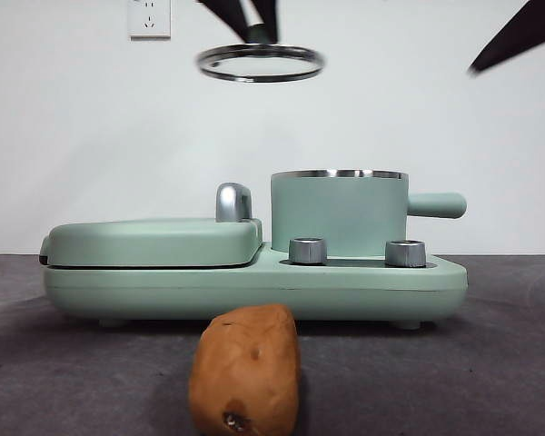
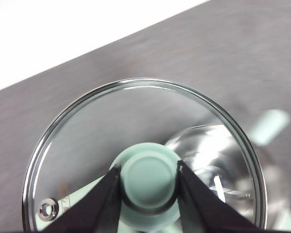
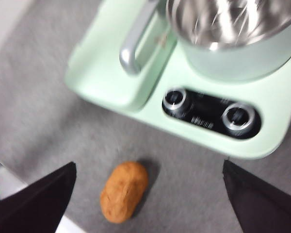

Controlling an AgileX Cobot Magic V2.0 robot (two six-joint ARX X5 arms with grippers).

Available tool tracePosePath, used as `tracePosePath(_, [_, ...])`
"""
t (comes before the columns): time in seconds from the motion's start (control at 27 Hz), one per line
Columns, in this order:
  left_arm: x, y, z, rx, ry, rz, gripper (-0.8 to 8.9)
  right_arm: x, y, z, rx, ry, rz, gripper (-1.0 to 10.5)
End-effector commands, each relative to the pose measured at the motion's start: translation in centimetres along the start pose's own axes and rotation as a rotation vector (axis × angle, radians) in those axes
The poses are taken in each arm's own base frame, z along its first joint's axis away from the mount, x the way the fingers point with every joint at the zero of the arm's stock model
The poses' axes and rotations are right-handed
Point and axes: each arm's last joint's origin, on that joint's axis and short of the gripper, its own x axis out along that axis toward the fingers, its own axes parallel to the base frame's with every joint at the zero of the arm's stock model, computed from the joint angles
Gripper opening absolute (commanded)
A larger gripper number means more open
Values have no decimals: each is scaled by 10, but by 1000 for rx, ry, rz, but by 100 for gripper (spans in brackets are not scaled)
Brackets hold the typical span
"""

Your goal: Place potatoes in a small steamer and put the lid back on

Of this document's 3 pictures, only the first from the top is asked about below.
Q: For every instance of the brown potato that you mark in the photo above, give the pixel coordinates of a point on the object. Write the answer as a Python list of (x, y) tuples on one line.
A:
[(245, 372)]

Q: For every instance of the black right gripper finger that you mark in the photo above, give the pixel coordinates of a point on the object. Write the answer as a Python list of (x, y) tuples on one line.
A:
[(522, 34)]

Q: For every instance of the green breakfast machine base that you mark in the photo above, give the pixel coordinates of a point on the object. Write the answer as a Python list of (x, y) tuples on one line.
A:
[(254, 290)]

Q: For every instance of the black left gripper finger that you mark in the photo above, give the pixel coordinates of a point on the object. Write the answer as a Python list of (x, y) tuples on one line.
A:
[(268, 16), (227, 13)]

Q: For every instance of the green hinged griddle cover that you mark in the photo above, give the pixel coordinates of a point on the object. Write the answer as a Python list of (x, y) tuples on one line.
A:
[(141, 243)]

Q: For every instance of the silver control knob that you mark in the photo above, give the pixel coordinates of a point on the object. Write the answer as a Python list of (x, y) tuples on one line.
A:
[(307, 251), (405, 254)]

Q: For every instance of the white wall socket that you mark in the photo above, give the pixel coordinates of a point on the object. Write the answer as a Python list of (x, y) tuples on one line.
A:
[(150, 20)]

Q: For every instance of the glass pot lid green knob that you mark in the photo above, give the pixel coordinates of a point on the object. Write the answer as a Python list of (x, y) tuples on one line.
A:
[(257, 35)]

